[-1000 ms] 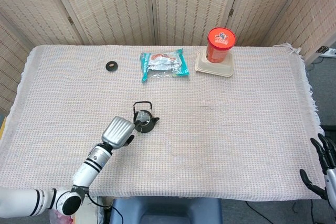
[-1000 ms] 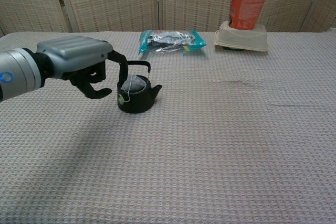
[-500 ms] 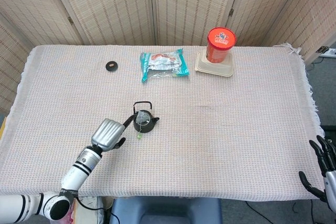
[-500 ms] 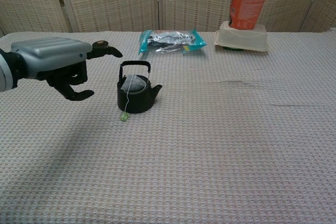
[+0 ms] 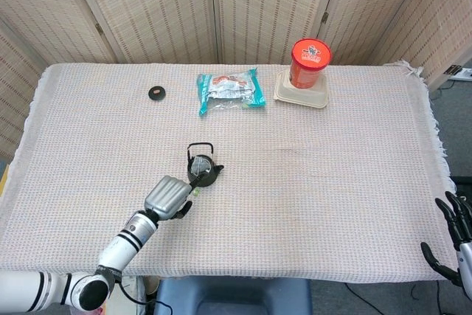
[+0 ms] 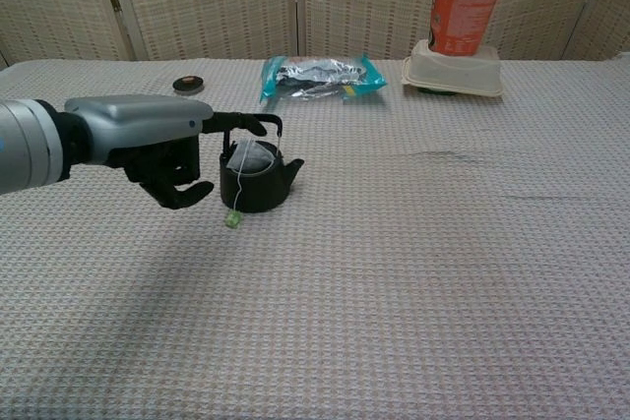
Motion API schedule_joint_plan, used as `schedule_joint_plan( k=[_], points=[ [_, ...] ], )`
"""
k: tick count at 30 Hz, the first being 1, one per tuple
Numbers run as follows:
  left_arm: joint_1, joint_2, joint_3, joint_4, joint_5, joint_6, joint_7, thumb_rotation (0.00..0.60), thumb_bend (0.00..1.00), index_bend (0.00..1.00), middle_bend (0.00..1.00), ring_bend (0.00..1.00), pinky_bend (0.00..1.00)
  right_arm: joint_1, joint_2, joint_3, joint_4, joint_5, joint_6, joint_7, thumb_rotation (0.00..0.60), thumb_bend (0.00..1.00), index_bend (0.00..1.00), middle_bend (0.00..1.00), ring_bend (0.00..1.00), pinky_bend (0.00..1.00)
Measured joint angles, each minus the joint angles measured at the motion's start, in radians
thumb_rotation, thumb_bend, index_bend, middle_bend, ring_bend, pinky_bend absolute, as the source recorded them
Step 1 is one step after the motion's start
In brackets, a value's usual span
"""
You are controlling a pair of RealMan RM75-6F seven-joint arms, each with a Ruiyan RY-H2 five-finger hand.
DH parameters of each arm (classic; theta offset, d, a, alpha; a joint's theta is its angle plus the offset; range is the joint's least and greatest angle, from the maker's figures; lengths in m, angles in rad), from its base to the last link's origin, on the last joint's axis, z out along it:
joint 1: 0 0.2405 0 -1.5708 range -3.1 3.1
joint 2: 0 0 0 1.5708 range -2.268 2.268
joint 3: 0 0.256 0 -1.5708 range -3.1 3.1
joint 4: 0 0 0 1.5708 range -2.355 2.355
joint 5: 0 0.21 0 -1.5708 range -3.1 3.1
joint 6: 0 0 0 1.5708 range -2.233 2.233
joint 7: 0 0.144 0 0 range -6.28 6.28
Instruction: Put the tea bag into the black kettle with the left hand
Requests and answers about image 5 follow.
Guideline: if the red orange lidded canister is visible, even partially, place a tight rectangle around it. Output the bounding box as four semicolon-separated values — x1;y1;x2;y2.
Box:
288;37;333;90

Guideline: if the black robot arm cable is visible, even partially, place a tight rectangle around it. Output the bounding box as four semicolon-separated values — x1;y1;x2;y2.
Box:
114;280;174;312

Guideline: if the pale waffle weave tablecloth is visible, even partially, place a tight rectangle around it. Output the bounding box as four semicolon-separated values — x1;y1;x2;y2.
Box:
0;59;457;283

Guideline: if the black round teapot lid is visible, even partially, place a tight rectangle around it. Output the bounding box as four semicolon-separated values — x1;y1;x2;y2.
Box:
148;86;167;102

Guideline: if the teal silver snack bag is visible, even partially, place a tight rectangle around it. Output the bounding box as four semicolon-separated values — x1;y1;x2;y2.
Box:
195;67;267;117

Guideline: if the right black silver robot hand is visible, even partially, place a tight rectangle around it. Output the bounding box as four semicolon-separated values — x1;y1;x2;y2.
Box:
420;190;472;288

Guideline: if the woven bamboo folding screen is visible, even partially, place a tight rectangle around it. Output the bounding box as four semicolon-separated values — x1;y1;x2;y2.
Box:
0;0;472;161

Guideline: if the beige plastic lunch box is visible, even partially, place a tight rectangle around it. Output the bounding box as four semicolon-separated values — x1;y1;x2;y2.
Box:
273;70;330;110

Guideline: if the black cast iron teapot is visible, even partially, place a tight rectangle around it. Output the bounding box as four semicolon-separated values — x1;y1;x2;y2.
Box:
186;142;225;188

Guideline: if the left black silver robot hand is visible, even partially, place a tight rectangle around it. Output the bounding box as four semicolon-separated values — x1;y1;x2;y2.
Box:
142;173;209;221

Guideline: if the black floor cable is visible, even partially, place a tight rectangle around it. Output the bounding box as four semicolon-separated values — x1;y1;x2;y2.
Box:
428;77;457;101

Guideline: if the blue padded stool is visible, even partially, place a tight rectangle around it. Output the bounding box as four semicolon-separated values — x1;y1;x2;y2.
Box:
153;277;313;315

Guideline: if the white power strip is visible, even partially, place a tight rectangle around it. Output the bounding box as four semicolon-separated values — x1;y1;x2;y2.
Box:
451;66;472;81

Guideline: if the yellow flat board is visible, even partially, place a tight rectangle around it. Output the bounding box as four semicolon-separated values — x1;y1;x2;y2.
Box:
0;162;11;198

